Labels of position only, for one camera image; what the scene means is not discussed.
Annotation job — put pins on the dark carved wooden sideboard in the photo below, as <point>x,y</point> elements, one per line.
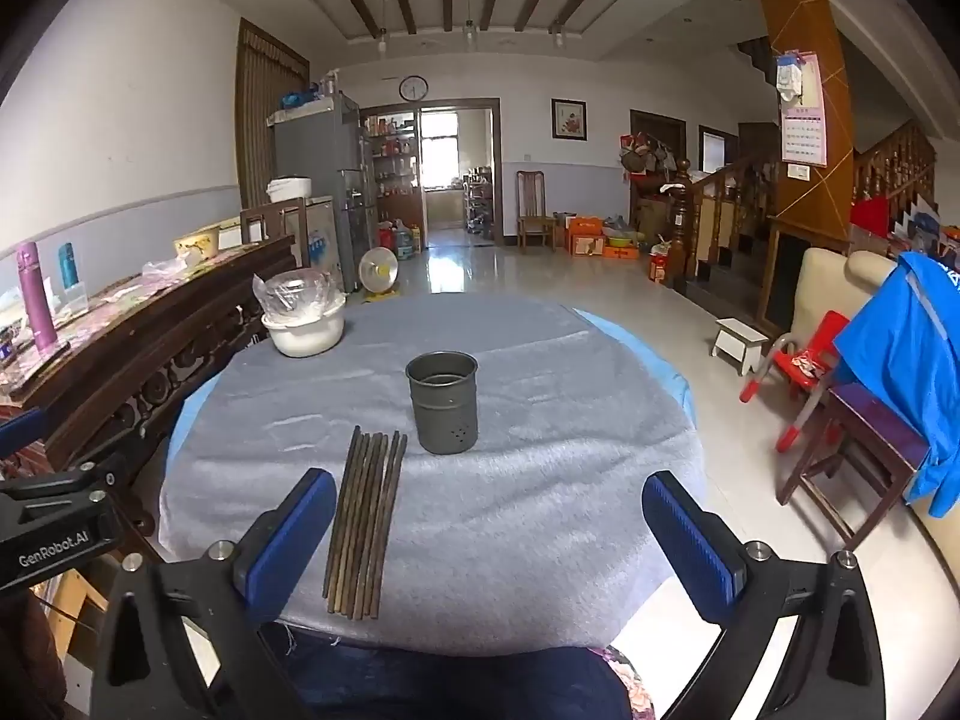
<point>150,345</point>

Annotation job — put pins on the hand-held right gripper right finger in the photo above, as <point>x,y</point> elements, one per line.
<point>690,547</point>

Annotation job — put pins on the cream box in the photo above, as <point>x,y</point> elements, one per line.
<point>230,232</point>

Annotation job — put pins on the blue water jug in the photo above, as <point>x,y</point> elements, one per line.
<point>404,241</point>

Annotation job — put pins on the purple thermos bottle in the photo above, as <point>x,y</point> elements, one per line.
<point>36,300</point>

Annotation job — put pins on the white plastic basin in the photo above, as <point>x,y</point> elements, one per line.
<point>304,337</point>

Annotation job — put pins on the round wall clock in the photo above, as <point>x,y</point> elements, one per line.
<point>413,88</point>

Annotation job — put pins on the dark wooden stool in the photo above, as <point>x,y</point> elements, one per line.
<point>877,427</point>

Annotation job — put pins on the floral patterned cloth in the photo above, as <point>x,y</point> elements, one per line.
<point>630,690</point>

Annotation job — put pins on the small white stool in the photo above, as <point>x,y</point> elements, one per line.
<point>739,334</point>

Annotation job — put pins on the yellow floral bowl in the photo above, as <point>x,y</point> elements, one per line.
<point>196,246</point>

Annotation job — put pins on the orange cardboard boxes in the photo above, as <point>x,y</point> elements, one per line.
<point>586,236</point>

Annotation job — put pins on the cream sofa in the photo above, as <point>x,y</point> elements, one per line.
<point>832,285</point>

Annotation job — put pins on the bunch of hanging bags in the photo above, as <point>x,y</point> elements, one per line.
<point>645,157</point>

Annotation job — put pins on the pink wall calendar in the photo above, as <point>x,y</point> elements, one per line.
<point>804,127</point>

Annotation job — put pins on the teal thermos bottle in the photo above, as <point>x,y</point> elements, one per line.
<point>68,266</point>

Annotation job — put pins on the orange wooden column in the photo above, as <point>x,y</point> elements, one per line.
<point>810,195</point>

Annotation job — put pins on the bunch of dark chopsticks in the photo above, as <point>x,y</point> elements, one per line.
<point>367,525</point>

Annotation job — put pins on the brown striped curtain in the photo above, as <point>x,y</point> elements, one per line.
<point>262,112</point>

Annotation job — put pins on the blue tablecloth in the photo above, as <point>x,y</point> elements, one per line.
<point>645,349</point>

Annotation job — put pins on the grey metal utensil cup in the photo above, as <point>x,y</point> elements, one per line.
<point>442,412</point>

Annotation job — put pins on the dark wooden dining chair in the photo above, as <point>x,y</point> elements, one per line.
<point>274,208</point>

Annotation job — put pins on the red plastic container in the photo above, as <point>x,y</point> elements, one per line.
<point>658,264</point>

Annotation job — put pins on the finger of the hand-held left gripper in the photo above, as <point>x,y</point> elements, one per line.
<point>19,431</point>

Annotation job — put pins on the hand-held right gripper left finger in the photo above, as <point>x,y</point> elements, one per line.
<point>296,532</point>

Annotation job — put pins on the clear plastic bag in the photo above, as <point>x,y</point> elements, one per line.
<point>292,292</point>

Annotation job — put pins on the glass pendant lamp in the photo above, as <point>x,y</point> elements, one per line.
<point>382,37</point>
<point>469,30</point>
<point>557,31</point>

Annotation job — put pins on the small white electric fan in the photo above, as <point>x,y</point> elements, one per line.
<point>379,270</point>

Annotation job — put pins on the wooden stair railing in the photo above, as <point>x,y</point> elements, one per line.
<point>720,195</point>

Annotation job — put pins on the shelf with bottles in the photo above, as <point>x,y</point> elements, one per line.
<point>390,165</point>

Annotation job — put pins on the framed flower picture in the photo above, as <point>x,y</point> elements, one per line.
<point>568,118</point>

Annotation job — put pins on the white chest freezer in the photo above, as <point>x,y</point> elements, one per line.
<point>321,240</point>

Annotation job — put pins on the blue jacket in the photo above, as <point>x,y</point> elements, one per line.
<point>907,360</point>

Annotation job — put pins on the brown wooden chair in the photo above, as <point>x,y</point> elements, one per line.
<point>530,195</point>

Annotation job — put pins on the white plastic bag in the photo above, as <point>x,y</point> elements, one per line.
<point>165,268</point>

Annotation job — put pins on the grey refrigerator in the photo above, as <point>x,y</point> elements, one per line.
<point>315,157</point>

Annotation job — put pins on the red plastic chair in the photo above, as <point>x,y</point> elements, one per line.
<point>825,337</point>

